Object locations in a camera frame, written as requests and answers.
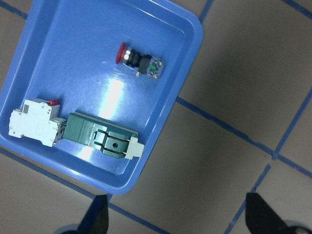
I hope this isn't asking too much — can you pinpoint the green terminal block module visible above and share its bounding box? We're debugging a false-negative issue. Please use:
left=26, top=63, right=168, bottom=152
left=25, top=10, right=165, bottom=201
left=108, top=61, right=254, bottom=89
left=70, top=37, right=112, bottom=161
left=63, top=112, right=144, bottom=160

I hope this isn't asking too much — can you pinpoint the white circuit breaker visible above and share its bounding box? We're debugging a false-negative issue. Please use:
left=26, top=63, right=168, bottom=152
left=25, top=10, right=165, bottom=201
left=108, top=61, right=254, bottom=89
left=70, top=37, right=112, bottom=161
left=8, top=98, right=66, bottom=147

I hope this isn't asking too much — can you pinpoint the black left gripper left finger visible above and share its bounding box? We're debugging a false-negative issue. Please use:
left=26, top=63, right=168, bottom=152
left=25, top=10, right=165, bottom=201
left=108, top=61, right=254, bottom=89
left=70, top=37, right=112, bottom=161
left=78, top=195, right=109, bottom=234

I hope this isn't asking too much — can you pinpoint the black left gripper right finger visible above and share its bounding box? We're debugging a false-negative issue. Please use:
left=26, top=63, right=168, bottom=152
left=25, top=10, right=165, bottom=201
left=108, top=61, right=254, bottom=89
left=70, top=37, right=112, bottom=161
left=245, top=193, right=293, bottom=234

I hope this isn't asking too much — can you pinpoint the red emergency stop button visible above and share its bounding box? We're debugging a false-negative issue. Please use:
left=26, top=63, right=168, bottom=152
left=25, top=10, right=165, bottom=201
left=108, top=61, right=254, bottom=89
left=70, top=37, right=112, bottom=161
left=115, top=42, right=164, bottom=79

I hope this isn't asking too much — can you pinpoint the blue plastic tray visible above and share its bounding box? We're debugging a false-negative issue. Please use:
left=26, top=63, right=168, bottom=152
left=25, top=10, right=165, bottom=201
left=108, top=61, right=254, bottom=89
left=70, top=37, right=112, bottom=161
left=0, top=0, right=203, bottom=194

